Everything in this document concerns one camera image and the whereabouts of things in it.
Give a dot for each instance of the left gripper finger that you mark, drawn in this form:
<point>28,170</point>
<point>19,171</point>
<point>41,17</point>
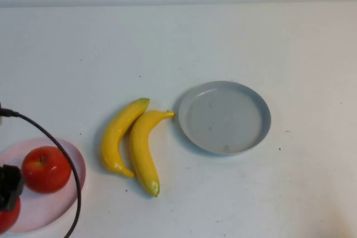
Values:
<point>9,186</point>

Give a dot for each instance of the red apple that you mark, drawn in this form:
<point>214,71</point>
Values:
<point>8,219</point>
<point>46,169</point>

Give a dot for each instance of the yellow banana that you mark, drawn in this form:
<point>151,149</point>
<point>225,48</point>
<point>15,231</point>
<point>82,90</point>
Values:
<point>115,135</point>
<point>142,160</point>

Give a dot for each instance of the pink round plate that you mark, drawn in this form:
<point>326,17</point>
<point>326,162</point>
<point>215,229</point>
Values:
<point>47,207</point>

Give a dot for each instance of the grey-blue round plate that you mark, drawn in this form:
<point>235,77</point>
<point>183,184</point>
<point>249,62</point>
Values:
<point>223,121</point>

